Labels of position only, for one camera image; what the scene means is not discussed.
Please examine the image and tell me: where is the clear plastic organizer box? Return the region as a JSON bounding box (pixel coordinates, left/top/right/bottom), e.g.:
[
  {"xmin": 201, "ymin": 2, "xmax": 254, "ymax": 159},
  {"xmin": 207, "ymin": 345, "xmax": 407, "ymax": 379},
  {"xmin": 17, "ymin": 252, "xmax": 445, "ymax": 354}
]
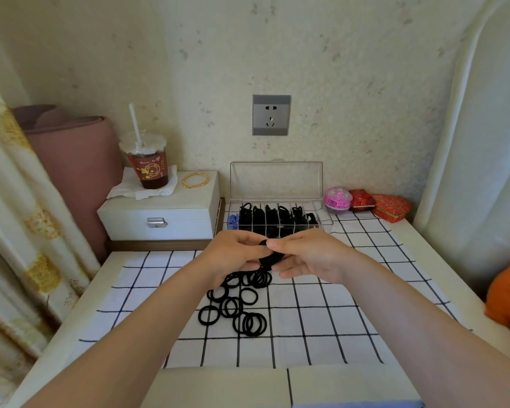
[{"xmin": 223, "ymin": 161, "xmax": 335, "ymax": 234}]

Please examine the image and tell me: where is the orange cushion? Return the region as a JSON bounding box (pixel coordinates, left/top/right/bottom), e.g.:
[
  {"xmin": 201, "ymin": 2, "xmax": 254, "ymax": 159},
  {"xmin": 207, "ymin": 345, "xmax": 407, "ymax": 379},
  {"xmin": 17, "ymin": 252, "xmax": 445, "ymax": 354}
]
[{"xmin": 484, "ymin": 258, "xmax": 510, "ymax": 335}]

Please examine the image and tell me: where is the plastic cup of brown drink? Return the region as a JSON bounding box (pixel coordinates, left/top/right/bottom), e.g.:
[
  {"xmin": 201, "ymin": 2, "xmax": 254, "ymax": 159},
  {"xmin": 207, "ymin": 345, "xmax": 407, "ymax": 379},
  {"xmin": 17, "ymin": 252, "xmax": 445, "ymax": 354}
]
[{"xmin": 118, "ymin": 130, "xmax": 170, "ymax": 191}]

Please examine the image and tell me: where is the small red gift box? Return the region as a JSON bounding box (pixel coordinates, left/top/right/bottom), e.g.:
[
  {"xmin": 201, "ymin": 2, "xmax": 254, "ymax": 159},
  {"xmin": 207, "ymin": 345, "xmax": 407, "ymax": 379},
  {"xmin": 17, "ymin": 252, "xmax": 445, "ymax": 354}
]
[{"xmin": 349, "ymin": 189, "xmax": 377, "ymax": 213}]

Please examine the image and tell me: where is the pink rolled mat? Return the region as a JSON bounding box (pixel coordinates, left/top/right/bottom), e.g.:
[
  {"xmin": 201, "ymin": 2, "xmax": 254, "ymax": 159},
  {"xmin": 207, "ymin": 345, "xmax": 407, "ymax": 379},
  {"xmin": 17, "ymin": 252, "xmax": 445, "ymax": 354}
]
[{"xmin": 10, "ymin": 104, "xmax": 125, "ymax": 265}]

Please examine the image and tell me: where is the white drinking straw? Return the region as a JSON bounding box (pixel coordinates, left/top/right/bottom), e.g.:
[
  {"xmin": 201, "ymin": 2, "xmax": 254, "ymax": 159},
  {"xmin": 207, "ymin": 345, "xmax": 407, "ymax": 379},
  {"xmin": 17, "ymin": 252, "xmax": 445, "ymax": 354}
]
[{"xmin": 128, "ymin": 103, "xmax": 144, "ymax": 150}]

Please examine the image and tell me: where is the cream floral curtain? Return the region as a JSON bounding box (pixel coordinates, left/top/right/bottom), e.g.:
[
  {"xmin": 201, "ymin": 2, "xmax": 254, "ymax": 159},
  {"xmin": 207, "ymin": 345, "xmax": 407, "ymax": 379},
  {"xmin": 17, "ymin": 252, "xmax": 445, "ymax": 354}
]
[{"xmin": 0, "ymin": 59, "xmax": 102, "ymax": 408}]

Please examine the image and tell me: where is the white tissue paper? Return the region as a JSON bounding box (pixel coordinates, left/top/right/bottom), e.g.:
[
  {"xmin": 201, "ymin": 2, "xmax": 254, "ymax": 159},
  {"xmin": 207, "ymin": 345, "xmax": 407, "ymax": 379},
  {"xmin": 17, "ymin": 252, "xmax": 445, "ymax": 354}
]
[{"xmin": 106, "ymin": 165, "xmax": 178, "ymax": 201}]

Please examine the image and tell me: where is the grey wall socket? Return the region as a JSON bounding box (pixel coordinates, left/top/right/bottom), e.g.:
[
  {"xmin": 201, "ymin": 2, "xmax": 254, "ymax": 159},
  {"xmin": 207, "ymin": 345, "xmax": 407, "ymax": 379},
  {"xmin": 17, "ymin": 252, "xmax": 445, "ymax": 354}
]
[{"xmin": 252, "ymin": 94, "xmax": 292, "ymax": 137}]

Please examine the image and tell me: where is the person's right hand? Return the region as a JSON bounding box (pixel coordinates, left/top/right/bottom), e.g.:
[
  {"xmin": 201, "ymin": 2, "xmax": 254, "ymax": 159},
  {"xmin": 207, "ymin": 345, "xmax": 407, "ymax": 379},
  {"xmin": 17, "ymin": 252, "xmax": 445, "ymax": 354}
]
[{"xmin": 266, "ymin": 228, "xmax": 358, "ymax": 285}]

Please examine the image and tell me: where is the person's right forearm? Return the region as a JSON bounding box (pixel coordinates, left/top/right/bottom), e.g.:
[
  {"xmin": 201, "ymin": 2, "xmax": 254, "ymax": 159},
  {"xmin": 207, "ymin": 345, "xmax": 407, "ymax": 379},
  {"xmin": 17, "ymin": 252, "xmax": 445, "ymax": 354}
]
[{"xmin": 341, "ymin": 247, "xmax": 510, "ymax": 408}]

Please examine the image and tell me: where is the white black-checked cloth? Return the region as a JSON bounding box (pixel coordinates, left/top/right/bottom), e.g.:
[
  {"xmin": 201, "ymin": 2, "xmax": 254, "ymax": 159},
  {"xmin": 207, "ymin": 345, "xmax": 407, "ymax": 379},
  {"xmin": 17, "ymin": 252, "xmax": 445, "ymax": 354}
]
[{"xmin": 78, "ymin": 207, "xmax": 473, "ymax": 408}]

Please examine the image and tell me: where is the plain white curtain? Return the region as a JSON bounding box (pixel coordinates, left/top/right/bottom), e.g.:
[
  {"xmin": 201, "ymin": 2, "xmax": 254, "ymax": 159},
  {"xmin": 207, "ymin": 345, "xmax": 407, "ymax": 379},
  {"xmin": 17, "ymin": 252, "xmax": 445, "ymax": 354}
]
[{"xmin": 411, "ymin": 0, "xmax": 510, "ymax": 300}]

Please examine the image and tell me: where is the white jewelry box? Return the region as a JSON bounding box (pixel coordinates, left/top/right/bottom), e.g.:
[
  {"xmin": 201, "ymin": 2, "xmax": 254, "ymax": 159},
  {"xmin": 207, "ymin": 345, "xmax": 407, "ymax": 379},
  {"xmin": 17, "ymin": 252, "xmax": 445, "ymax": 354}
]
[{"xmin": 96, "ymin": 170, "xmax": 221, "ymax": 242}]

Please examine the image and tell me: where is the red heart-shaped box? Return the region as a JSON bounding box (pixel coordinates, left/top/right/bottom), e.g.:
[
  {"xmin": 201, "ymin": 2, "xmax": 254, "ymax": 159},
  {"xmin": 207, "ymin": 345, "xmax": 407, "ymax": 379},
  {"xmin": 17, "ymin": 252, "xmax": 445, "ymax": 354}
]
[{"xmin": 370, "ymin": 194, "xmax": 413, "ymax": 224}]

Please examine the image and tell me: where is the gold bangle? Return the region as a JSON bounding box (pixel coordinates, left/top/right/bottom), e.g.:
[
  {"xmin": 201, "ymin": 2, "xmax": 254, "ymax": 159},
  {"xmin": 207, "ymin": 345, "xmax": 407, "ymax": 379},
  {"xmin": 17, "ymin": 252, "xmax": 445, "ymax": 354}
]
[{"xmin": 182, "ymin": 171, "xmax": 211, "ymax": 190}]

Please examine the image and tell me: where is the person's left hand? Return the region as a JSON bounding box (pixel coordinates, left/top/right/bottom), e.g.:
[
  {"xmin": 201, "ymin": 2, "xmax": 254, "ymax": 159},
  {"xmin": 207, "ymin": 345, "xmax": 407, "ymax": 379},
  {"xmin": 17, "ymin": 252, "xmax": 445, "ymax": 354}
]
[{"xmin": 194, "ymin": 230, "xmax": 269, "ymax": 290}]

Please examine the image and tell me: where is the pile of loose black hair ties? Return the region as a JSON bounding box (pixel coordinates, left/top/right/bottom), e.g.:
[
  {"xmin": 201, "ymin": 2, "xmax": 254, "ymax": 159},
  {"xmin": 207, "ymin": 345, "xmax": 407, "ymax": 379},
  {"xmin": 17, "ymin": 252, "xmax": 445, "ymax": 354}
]
[{"xmin": 197, "ymin": 269, "xmax": 273, "ymax": 338}]

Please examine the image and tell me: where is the person's left forearm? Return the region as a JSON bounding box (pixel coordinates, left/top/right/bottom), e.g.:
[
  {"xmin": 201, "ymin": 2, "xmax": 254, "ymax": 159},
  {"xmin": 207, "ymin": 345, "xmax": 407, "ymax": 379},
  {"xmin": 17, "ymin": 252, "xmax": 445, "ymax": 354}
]
[{"xmin": 21, "ymin": 260, "xmax": 222, "ymax": 408}]

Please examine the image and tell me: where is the pink round case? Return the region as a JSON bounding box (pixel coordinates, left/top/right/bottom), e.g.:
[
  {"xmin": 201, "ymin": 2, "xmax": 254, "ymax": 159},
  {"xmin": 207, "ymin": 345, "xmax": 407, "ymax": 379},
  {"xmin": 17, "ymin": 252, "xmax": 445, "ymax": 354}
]
[{"xmin": 324, "ymin": 186, "xmax": 354, "ymax": 211}]

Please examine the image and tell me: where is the row of sorted black hair ties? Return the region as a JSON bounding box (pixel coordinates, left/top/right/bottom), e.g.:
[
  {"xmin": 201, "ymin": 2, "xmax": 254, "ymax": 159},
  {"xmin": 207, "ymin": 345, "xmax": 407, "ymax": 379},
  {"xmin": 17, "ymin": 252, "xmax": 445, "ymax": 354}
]
[{"xmin": 238, "ymin": 202, "xmax": 319, "ymax": 231}]

